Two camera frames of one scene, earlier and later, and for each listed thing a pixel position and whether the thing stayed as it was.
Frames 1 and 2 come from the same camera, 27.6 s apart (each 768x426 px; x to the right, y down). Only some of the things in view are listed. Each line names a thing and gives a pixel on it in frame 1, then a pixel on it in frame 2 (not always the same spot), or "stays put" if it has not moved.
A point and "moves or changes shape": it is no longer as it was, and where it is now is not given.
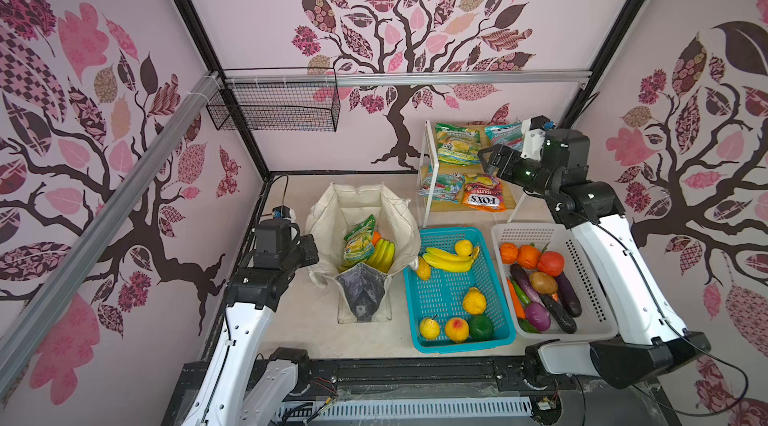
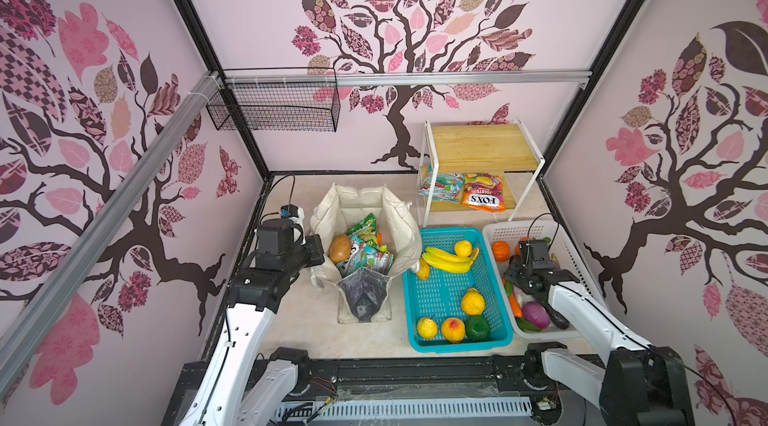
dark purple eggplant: (524, 279) moves or changes shape
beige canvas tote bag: (364, 294) stays put
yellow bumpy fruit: (474, 301) stays put
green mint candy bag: (444, 187) stays put
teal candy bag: (510, 135) → (362, 255)
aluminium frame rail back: (266, 81) stays put
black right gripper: (509, 157) → (509, 273)
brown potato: (543, 283) moves or changes shape
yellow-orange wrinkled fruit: (423, 270) stays put
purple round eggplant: (538, 316) stays put
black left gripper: (306, 243) stays put
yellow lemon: (463, 247) stays put
